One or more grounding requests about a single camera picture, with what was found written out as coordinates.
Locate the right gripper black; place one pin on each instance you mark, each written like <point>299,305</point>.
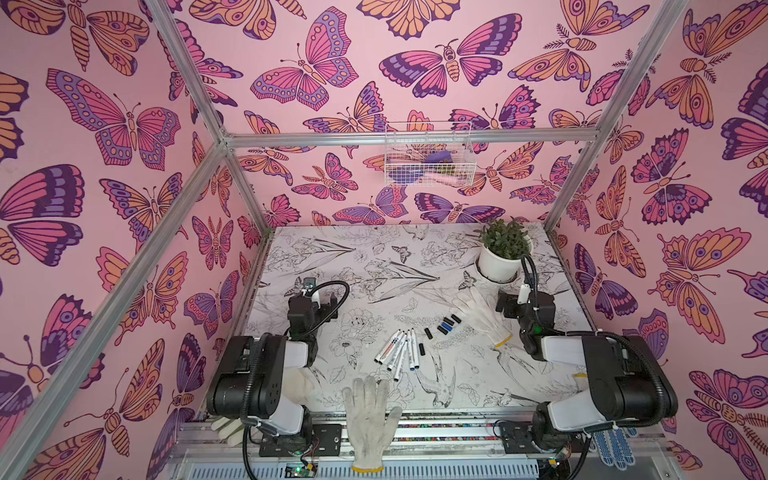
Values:
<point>514,303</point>

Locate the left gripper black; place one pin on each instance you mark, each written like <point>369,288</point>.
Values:
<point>302,302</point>

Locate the white marker pen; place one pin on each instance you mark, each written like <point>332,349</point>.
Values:
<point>397,350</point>
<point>389,344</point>
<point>413,351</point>
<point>401,359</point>
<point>386,359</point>

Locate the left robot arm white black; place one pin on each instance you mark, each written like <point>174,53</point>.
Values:
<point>249,384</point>

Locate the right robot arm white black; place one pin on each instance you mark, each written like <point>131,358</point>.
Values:
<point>626,386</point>

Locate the white glove on table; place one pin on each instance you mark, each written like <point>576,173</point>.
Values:
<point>472,307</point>

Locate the white potted green plant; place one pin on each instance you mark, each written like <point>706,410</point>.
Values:
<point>504,245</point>

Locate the white glove front centre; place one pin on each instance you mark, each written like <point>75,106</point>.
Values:
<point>371,427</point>

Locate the white glove front left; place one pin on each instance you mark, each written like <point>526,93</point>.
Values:
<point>230,431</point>

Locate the blue dotted glove right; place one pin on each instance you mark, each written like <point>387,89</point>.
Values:
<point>613,447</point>

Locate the green circuit board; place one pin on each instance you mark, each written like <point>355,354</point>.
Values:
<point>300,470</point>

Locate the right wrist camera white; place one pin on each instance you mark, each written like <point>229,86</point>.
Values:
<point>524,294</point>

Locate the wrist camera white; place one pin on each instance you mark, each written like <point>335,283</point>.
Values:
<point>306,287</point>
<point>524,294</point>

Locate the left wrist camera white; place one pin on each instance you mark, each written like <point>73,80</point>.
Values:
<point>306,287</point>

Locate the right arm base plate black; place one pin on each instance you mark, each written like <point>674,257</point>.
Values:
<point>517,437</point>

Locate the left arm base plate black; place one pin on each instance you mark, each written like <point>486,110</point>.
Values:
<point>323,440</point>

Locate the white wire basket on wall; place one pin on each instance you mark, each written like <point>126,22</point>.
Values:
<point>429,158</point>

